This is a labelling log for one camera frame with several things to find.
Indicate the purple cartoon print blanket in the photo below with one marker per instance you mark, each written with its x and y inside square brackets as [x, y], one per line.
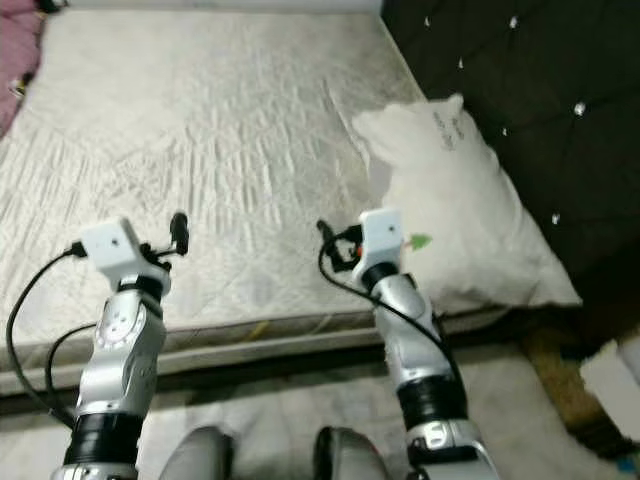
[15, 60]

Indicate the brown shaggy rug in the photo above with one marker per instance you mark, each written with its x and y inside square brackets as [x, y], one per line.
[560, 390]

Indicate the grey robot right leg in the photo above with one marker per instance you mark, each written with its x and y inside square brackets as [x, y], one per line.
[360, 458]

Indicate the grey robot left leg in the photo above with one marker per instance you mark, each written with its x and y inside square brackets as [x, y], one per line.
[192, 455]

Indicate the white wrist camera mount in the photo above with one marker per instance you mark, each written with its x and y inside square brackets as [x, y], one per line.
[380, 235]
[115, 245]

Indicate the white pillow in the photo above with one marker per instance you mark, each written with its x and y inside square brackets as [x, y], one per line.
[460, 190]

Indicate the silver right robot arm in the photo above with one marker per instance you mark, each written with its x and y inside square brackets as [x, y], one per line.
[410, 340]

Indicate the white quilted mattress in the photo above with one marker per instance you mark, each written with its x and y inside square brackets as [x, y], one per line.
[190, 130]

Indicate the white torn paper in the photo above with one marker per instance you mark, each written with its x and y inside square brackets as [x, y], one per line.
[610, 375]

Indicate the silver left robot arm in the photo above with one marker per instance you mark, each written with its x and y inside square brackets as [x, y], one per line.
[125, 350]

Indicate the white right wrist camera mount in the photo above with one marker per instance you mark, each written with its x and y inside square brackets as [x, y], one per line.
[380, 235]

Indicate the black tufted headboard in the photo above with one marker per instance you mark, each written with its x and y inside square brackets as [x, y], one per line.
[560, 60]

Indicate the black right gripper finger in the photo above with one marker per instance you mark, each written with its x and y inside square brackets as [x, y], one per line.
[328, 240]

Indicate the dark bed base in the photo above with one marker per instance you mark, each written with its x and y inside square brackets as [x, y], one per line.
[260, 365]

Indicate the grey robot leg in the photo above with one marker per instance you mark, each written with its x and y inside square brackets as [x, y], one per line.
[360, 458]
[192, 455]

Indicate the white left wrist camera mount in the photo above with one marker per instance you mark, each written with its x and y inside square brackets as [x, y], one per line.
[115, 245]

